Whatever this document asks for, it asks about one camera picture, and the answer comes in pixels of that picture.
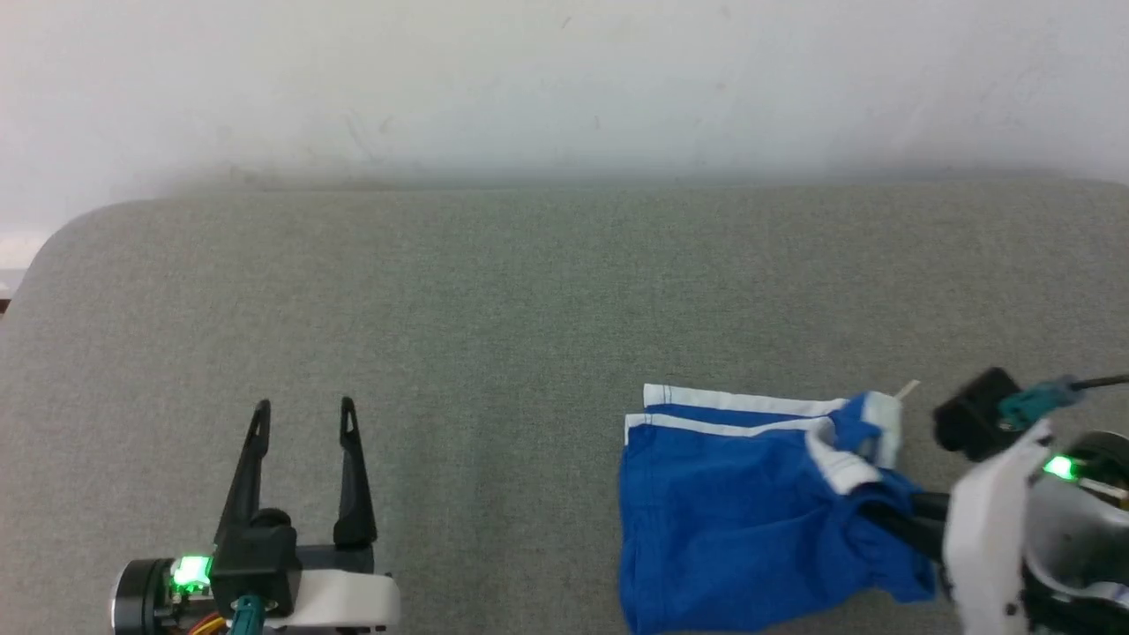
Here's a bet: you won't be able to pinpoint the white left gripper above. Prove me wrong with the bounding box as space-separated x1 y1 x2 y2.
214 397 402 635

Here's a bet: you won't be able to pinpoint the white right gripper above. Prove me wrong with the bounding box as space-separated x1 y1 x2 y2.
858 422 1059 635

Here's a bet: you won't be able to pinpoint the blue shorts with white trim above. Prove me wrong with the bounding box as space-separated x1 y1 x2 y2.
617 379 938 635

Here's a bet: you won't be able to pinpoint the grey fabric sofa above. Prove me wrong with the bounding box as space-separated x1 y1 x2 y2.
0 176 1129 635

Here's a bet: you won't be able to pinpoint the black cable with teal plug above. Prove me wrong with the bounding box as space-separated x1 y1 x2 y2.
228 595 267 635
998 374 1129 433

